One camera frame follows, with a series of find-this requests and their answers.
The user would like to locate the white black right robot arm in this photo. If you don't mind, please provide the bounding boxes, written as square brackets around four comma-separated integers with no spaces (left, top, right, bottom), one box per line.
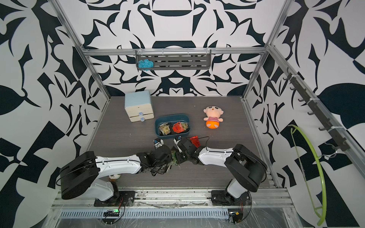
[174,136,268,201]

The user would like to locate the grey perforated wall shelf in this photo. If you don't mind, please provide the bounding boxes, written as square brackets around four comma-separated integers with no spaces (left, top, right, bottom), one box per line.
[135,48,212,70]

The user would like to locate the green pattern tea bag pile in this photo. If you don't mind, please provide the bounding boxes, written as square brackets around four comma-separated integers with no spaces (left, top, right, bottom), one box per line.
[171,151,180,166]

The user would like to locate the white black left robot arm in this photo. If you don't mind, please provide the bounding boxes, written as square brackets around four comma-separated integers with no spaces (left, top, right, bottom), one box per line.
[58,145,172,201]

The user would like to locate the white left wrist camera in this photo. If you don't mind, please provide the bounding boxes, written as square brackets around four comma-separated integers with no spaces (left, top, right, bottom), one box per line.
[154,138,164,149]

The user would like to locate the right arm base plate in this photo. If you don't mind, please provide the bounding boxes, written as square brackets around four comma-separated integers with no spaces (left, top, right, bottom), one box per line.
[211,190,252,206]

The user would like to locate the green curved hose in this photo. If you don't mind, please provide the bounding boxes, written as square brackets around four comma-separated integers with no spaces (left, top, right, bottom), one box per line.
[287,124,328,226]

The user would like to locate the blue crumpled item on shelf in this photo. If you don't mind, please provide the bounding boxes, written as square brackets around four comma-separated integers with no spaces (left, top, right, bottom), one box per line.
[138,59,155,71]

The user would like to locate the small blue cream drawer cabinet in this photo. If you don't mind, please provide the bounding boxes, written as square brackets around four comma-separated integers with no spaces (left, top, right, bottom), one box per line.
[125,91,155,122]

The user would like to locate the red square tea bag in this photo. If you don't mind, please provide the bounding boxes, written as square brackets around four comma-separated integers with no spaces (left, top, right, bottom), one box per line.
[173,122,185,134]

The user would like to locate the teal plastic storage box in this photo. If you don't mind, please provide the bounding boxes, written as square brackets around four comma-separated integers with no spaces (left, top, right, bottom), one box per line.
[155,114,191,139]

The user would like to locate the yellow label tea bag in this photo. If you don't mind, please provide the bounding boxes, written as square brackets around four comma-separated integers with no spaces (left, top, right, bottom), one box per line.
[158,123,171,136]

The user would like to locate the black wall hook rail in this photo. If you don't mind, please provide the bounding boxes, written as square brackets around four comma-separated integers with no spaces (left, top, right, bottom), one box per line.
[285,68,354,152]

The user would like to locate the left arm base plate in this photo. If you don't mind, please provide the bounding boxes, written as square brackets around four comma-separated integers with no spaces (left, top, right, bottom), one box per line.
[94,191,136,207]

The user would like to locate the red long tea sachet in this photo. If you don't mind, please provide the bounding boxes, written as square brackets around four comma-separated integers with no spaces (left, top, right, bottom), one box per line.
[190,136,201,148]

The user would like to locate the small brown white plush dog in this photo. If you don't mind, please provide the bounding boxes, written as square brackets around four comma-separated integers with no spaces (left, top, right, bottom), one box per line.
[109,174,121,181]

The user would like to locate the plush doll orange pants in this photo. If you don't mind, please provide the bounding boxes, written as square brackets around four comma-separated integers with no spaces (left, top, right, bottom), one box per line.
[203,105,224,129]

